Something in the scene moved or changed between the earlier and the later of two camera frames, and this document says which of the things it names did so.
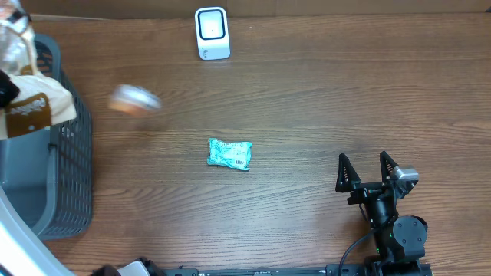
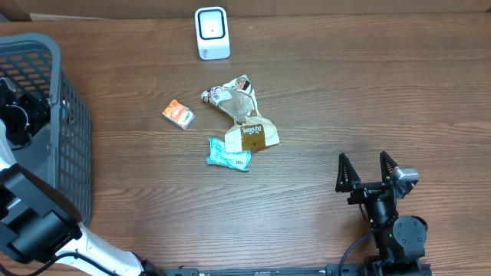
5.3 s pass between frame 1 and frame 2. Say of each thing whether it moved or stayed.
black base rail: stayed
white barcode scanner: stayed
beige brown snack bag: moved
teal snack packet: stayed
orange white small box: moved
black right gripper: stayed
